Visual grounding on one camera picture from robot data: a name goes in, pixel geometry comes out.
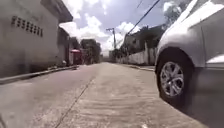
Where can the utility pole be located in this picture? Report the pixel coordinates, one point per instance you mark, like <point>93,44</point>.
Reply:
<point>114,38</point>

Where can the dark green trees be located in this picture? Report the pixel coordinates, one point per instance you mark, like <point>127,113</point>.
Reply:
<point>90,48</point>

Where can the grey concrete road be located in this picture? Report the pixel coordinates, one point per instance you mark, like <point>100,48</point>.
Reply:
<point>110,96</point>

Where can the red vehicle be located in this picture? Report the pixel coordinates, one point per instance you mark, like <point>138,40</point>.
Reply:
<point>76,56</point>

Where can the concrete kerb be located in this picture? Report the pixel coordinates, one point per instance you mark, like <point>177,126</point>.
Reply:
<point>36,74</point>

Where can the silver car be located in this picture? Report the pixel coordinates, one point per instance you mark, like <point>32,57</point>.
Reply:
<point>193,46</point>

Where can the grey concrete building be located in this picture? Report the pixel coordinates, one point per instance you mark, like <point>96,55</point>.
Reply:
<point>28,36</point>

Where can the white boundary wall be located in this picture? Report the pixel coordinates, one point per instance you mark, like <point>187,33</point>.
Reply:
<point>140,57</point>

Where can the building behind white wall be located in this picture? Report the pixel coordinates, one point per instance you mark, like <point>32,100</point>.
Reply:
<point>143,38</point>

